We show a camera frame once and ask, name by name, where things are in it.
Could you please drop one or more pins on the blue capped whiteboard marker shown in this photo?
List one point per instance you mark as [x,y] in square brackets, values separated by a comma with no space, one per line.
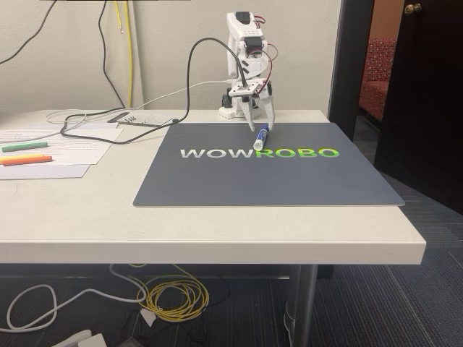
[260,138]

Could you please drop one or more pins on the orange marker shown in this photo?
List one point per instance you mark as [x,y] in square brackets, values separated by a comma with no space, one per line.
[29,160]

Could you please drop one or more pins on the green marker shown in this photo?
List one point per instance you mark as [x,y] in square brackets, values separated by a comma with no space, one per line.
[25,146]

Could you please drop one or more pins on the dark grey WOWROBO mat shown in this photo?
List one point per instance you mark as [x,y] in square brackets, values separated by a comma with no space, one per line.
[260,177]

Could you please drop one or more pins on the black and white grid card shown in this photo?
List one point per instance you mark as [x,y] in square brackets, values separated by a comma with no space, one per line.
[148,118]

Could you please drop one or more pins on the red patterned chair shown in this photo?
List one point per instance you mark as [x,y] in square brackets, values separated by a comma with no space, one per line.
[378,83]

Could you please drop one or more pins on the white printed paper sheet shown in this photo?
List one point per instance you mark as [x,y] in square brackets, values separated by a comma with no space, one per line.
[79,152]
[54,171]
[101,133]

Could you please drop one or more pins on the dark wooden door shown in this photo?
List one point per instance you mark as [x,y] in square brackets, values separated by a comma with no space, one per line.
[434,108]

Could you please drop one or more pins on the brass door knob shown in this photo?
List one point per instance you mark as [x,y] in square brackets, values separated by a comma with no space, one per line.
[412,8]

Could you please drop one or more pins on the grey metal table leg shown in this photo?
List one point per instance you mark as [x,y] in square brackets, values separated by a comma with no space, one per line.
[300,307]

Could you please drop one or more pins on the white power adapter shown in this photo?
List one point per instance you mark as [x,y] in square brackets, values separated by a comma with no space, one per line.
[85,339]

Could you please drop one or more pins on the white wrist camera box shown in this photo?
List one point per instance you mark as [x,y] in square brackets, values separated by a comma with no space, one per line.
[246,97]

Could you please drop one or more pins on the dark door frame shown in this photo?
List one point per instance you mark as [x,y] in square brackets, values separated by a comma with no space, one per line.
[349,72]

